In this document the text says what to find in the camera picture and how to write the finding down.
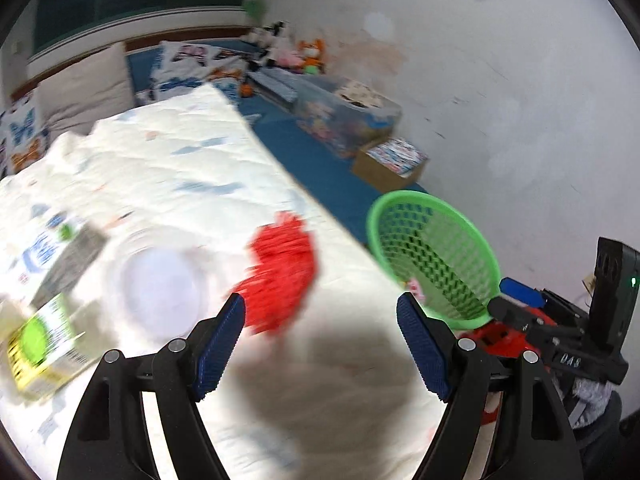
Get white quilted printed mat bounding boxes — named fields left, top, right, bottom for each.
left=0, top=84, right=451, bottom=480

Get patterned cream cloth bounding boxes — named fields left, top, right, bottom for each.
left=334, top=82, right=386, bottom=108

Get black white cow plush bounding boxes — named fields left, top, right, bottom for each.
left=247, top=21, right=291, bottom=68

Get white blue milk carton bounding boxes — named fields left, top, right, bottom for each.
left=0, top=207, right=110, bottom=311

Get blue daybed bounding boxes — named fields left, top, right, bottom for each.
left=125, top=35, right=431, bottom=261

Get printed packs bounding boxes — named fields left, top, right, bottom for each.
left=367, top=137, right=428, bottom=176

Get person's grey fleece clothing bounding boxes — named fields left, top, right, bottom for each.
left=567, top=377, right=613, bottom=428

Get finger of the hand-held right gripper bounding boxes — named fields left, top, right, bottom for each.
left=499, top=276, right=588, bottom=318
left=487, top=297, right=588, bottom=356

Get orange fox plush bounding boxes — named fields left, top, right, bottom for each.
left=299, top=39, right=328, bottom=75

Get wide butterfly print pillow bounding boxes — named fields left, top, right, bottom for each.
left=135, top=41, right=251, bottom=106

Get yellow green drink carton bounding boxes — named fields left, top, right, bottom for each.
left=0, top=292, right=101, bottom=401

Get cardboard box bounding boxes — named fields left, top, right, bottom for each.
left=351, top=136, right=431, bottom=193

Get clear plastic lid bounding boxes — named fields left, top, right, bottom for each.
left=107, top=230, right=211, bottom=341

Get blue patterned long box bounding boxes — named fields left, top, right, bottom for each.
left=247, top=67, right=301, bottom=111

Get small butterfly print pillow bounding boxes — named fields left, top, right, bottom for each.
left=0, top=92, right=51, bottom=176

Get green plastic basket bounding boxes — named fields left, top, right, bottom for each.
left=365, top=191, right=501, bottom=331

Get clear plastic storage bin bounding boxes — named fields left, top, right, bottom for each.
left=292, top=76, right=403, bottom=160

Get red shredded paper bunch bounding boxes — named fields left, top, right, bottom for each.
left=227, top=210, right=321, bottom=336

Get red plastic stool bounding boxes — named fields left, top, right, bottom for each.
left=460, top=320, right=546, bottom=426

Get grey pillow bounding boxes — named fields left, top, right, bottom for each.
left=37, top=42, right=136, bottom=133

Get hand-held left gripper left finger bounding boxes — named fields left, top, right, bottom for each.
left=56, top=292, right=247, bottom=480

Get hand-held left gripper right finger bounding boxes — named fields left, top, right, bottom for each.
left=396, top=291, right=585, bottom=480

